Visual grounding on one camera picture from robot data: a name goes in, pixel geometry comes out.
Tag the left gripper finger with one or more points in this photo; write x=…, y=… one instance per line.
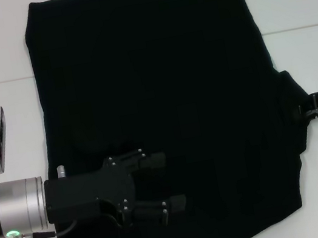
x=177, y=203
x=154, y=160

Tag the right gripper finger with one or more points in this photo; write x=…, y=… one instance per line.
x=309, y=106

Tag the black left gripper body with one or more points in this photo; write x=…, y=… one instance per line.
x=86, y=193

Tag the black t-shirt with FREE print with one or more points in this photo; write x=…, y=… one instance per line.
x=149, y=65

